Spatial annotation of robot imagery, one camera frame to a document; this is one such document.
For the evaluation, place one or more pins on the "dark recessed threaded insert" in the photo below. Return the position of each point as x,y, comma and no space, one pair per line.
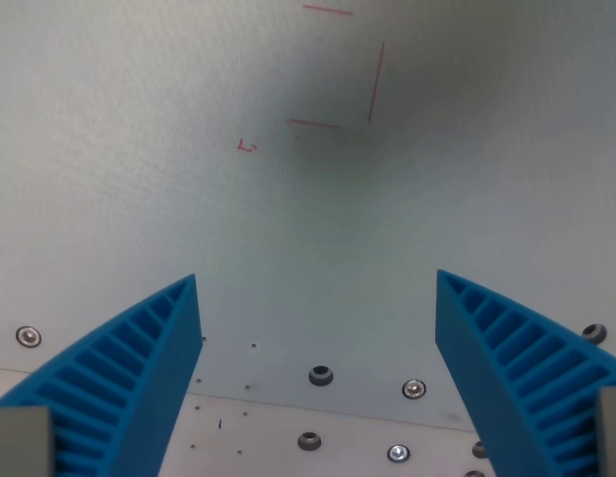
478,449
474,474

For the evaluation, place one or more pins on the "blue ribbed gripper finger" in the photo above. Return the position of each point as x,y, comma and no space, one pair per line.
154,358
487,358

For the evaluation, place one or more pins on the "silver countersunk screw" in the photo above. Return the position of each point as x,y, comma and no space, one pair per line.
414,388
28,336
398,453

